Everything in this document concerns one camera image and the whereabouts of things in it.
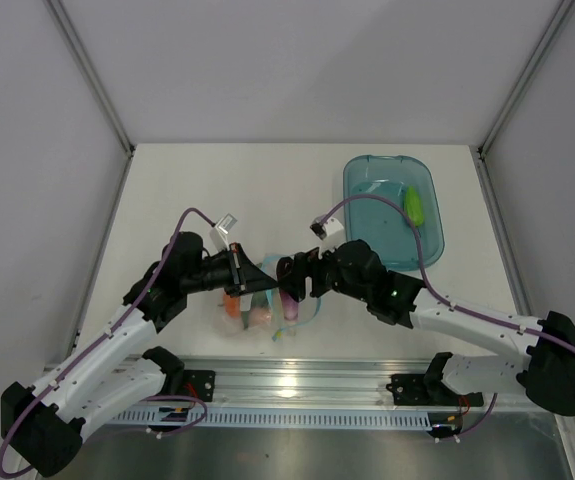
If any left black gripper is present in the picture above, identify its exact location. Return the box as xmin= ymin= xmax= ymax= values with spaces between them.
xmin=182 ymin=242 xmax=278 ymax=298

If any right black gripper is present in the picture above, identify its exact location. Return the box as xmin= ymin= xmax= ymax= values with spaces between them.
xmin=278 ymin=238 xmax=371 ymax=304

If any purple toy eggplant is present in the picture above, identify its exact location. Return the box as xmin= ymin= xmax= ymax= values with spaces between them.
xmin=279 ymin=257 xmax=302 ymax=321

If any orange toy pumpkin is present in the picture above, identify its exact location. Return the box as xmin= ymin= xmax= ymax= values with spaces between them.
xmin=223 ymin=294 xmax=241 ymax=318

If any peach toy egg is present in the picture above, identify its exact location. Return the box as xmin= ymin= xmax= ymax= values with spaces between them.
xmin=248 ymin=308 xmax=272 ymax=327

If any clear zip bag blue zipper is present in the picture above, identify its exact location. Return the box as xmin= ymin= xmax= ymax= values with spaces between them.
xmin=214 ymin=252 xmax=324 ymax=344

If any light green toy vegetable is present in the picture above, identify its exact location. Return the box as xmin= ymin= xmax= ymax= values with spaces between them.
xmin=403 ymin=186 xmax=425 ymax=227

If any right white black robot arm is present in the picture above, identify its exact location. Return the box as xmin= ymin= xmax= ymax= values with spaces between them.
xmin=277 ymin=240 xmax=575 ymax=417

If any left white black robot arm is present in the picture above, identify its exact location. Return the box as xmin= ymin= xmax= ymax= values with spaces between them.
xmin=0 ymin=232 xmax=277 ymax=479

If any teal plastic tray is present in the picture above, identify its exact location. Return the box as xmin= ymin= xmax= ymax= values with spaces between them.
xmin=343 ymin=155 xmax=445 ymax=272

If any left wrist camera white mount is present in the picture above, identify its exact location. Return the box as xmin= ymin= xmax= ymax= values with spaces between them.
xmin=209 ymin=213 xmax=237 ymax=252

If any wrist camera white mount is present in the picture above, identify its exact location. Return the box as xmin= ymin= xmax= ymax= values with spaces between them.
xmin=310 ymin=216 xmax=345 ymax=243
xmin=209 ymin=213 xmax=237 ymax=252

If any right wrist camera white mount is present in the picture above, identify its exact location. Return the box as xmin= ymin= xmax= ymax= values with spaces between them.
xmin=310 ymin=216 xmax=345 ymax=243

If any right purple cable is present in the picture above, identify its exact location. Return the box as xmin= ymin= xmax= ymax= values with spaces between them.
xmin=316 ymin=194 xmax=575 ymax=444

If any purple cable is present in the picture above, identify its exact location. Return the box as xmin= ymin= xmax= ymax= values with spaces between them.
xmin=316 ymin=194 xmax=575 ymax=444
xmin=0 ymin=207 xmax=218 ymax=477

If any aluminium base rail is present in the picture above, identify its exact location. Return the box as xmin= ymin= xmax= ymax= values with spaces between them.
xmin=41 ymin=355 xmax=575 ymax=412

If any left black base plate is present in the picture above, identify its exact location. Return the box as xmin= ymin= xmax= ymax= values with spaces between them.
xmin=158 ymin=370 xmax=216 ymax=402

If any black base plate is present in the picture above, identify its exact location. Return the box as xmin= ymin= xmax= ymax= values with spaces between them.
xmin=385 ymin=374 xmax=484 ymax=407
xmin=158 ymin=370 xmax=216 ymax=402

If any slotted grey cable duct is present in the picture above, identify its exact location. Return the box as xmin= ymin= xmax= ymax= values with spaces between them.
xmin=110 ymin=406 xmax=432 ymax=431

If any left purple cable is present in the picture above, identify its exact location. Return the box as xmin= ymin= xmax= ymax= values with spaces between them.
xmin=0 ymin=207 xmax=218 ymax=477

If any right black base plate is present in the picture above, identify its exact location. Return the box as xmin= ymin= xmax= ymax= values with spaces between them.
xmin=385 ymin=374 xmax=484 ymax=407

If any right side aluminium rail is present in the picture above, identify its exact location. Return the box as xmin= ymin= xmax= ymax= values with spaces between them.
xmin=471 ymin=148 xmax=532 ymax=314

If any left aluminium frame post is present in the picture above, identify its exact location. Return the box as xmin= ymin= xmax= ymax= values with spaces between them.
xmin=43 ymin=0 xmax=135 ymax=157

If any aluminium frame post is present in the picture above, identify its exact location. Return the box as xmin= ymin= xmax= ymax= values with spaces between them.
xmin=43 ymin=0 xmax=135 ymax=157
xmin=477 ymin=0 xmax=575 ymax=161

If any right aluminium frame post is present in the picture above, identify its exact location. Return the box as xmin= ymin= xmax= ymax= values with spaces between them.
xmin=477 ymin=0 xmax=575 ymax=161

